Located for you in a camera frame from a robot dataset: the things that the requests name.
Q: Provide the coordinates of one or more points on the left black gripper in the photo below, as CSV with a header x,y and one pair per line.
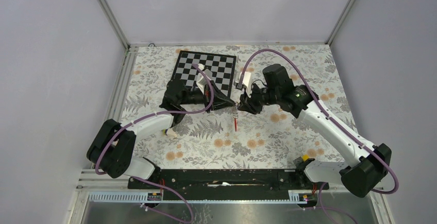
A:
x,y
220,101

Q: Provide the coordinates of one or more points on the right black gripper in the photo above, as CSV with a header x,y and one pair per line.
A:
x,y
248,104

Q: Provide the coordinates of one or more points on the red tag keyring bundle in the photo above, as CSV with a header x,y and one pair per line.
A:
x,y
235,118

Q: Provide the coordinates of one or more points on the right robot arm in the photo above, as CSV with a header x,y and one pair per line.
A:
x,y
364,165

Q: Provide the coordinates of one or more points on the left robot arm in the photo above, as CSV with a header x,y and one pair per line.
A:
x,y
112,149

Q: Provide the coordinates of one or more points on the toy brick stack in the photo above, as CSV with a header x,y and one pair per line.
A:
x,y
169,132

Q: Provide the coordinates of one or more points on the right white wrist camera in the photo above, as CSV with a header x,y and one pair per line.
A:
x,y
244,82

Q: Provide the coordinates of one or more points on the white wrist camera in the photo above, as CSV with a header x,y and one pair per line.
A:
x,y
244,82
203,77

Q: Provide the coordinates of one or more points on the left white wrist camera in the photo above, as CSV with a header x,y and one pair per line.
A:
x,y
203,77

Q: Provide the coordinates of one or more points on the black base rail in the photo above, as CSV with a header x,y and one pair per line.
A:
x,y
219,180

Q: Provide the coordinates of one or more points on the grey perforated cable tray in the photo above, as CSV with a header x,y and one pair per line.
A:
x,y
273,197

